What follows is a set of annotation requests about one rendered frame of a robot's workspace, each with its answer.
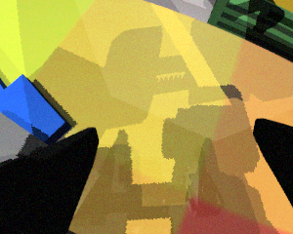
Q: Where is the white cube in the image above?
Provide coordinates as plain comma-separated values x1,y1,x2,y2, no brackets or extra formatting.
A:
0,112,48,168

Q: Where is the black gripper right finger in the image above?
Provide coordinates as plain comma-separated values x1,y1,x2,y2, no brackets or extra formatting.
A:
253,118,293,210

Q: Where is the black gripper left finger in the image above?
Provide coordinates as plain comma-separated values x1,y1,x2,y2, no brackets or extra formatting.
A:
0,128,100,234

